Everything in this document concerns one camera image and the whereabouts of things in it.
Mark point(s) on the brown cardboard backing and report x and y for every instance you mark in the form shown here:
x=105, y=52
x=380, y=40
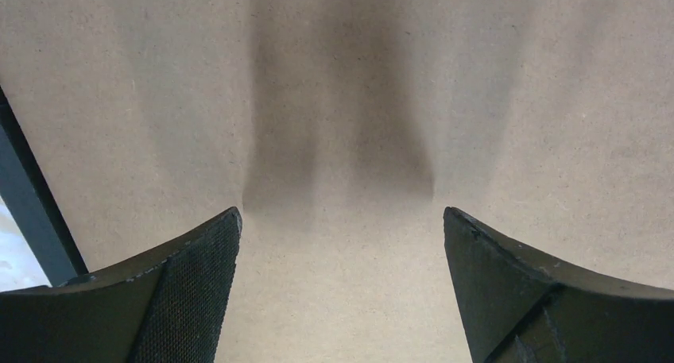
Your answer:
x=342, y=129

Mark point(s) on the black picture frame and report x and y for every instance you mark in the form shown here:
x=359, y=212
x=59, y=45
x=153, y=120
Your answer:
x=33, y=207

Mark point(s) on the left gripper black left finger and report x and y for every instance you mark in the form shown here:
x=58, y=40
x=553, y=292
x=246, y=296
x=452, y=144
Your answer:
x=166, y=304

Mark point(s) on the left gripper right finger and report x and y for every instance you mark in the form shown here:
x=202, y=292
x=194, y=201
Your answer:
x=519, y=304

